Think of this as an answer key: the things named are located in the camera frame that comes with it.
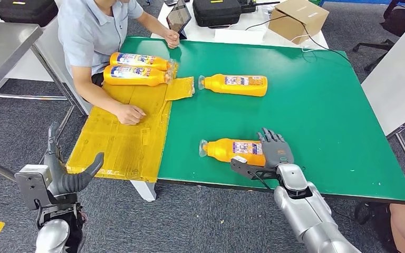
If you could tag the black radio device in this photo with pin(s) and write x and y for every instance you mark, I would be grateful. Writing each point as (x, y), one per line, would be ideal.
(248, 5)

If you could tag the person's right hand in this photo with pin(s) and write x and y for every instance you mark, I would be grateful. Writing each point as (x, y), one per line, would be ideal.
(129, 114)

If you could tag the black carry case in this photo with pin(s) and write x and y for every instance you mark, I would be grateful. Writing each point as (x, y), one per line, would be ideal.
(216, 12)
(26, 12)

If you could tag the black office chair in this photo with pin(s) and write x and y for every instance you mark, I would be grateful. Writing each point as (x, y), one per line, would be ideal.
(398, 21)

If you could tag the orange detergent bottle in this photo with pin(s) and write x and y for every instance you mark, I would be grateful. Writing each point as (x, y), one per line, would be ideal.
(160, 64)
(220, 85)
(220, 151)
(153, 79)

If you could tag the person's right forearm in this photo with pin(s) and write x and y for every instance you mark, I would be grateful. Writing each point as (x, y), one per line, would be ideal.
(90, 92)

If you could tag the black tablet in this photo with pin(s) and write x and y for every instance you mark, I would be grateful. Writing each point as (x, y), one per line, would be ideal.
(178, 17)

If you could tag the white desk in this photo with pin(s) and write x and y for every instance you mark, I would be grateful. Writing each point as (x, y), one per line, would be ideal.
(202, 32)

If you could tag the white table with steel legs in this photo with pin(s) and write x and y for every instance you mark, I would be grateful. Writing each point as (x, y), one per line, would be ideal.
(398, 87)

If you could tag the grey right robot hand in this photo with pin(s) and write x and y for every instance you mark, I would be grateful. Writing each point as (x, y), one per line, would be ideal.
(277, 152)

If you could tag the yellow taped cardboard sheet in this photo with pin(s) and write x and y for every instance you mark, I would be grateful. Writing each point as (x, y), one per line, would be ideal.
(125, 139)

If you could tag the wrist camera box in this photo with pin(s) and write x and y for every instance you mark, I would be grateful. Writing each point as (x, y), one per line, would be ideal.
(240, 160)
(33, 185)

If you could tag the brown cardboard box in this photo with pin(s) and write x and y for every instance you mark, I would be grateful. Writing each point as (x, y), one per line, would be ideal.
(297, 19)

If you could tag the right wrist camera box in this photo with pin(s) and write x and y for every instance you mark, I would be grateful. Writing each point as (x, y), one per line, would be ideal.
(240, 160)

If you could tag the person's left forearm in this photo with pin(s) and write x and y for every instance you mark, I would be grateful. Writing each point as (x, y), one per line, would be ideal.
(155, 23)

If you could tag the person's left hand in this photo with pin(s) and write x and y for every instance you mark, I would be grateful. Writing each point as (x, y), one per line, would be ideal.
(172, 39)

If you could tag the black phone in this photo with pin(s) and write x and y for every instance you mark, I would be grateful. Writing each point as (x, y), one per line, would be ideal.
(170, 2)

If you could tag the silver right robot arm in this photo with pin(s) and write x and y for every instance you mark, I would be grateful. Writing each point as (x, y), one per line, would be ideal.
(310, 216)

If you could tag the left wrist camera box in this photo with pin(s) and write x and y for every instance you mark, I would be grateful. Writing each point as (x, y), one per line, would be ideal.
(33, 185)

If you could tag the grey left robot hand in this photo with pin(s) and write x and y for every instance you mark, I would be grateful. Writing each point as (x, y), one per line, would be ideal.
(62, 179)

